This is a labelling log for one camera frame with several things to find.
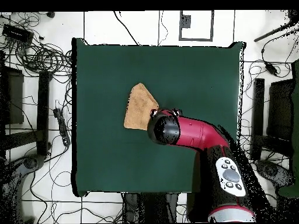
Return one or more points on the orange terry towel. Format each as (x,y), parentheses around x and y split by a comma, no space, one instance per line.
(137,107)

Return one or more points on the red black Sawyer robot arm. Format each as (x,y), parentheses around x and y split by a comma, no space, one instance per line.
(198,133)

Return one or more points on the dark flat panel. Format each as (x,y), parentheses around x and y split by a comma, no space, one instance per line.
(14,98)
(280,109)

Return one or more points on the dark green table cloth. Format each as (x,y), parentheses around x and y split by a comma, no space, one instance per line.
(105,70)

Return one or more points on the black stand bar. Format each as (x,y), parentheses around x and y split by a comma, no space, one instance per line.
(43,112)
(258,116)

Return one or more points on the small grey square plate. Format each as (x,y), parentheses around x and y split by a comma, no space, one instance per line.
(186,21)

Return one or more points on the black power strip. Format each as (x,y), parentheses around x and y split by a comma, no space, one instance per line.
(62,127)

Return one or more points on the black power adapter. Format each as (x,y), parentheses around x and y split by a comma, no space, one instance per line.
(271,68)

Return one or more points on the black office chair base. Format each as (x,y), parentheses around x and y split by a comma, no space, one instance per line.
(30,163)
(273,172)

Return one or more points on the black rod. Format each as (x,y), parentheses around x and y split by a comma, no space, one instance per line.
(268,34)

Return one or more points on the dark green fabric object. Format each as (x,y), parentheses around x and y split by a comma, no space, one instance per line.
(295,105)

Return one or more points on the small black round object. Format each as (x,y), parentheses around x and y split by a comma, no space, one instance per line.
(50,14)

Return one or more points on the grey rectangular frame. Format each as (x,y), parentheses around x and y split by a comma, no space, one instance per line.
(196,40)

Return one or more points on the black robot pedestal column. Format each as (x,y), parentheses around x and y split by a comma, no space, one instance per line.
(149,207)

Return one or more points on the black network switch box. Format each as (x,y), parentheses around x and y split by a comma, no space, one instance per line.
(17,35)

